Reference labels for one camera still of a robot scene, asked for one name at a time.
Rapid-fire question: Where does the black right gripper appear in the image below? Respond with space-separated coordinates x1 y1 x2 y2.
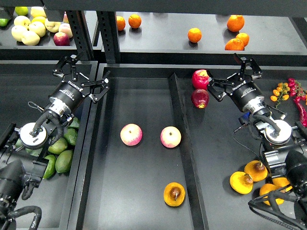
206 53 266 113

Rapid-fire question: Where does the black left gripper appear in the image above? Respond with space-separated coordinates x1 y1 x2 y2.
49 54 111 113

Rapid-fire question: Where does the green avocado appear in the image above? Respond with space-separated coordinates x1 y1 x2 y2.
64 128 78 146
55 150 74 173

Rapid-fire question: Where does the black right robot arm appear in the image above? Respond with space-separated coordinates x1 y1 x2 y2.
207 54 307 230

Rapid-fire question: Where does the pale yellow pear front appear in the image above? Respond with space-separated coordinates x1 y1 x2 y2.
21 31 40 46

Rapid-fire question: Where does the pale yellow pear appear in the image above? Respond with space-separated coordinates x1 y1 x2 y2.
11 25 28 42
21 31 40 46

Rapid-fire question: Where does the pale yellow pear left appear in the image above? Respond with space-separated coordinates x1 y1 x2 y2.
11 25 28 42

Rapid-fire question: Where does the green avocado in bin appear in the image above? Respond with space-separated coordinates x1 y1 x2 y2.
55 150 74 173

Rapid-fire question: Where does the orange right front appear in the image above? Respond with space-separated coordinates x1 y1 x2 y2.
224 38 245 51

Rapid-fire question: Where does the red apple upper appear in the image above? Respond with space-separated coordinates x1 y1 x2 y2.
191 69 210 90

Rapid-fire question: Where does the orange right small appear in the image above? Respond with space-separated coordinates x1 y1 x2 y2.
236 33 250 46

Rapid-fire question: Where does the dark red apple lower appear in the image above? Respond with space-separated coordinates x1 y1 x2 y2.
191 89 209 109

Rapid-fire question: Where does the red apple on shelf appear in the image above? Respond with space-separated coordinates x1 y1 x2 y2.
53 32 70 46

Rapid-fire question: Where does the orange cherry tomato bunch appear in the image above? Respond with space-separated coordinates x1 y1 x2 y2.
270 82 290 108

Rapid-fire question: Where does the large orange top right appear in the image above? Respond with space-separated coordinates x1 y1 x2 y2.
227 15 245 33

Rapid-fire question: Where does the orange on shelf middle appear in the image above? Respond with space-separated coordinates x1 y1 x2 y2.
188 28 202 43

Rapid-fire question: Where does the orange on shelf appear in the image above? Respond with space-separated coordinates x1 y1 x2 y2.
128 14 142 29
116 16 126 31
188 28 202 43

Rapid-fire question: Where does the black left tray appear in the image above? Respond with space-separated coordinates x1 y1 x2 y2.
0 60 93 230

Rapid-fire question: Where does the black tray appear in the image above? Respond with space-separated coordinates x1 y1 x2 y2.
0 60 93 230
67 63 307 230

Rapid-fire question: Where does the red cherry tomato bunch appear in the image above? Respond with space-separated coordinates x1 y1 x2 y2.
287 78 307 104

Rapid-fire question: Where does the orange on shelf left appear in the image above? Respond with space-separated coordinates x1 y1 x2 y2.
116 16 126 31

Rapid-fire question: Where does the pink apple left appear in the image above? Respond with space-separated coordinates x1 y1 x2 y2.
120 124 142 146

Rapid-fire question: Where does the pink apple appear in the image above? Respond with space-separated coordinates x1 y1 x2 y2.
120 124 142 146
160 126 181 148

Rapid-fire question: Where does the red chili pepper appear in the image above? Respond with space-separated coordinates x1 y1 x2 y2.
293 96 307 127

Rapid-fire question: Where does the pink apple right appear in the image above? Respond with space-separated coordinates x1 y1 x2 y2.
160 126 181 148

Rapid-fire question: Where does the black middle tray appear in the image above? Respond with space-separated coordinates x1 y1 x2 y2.
67 63 307 230

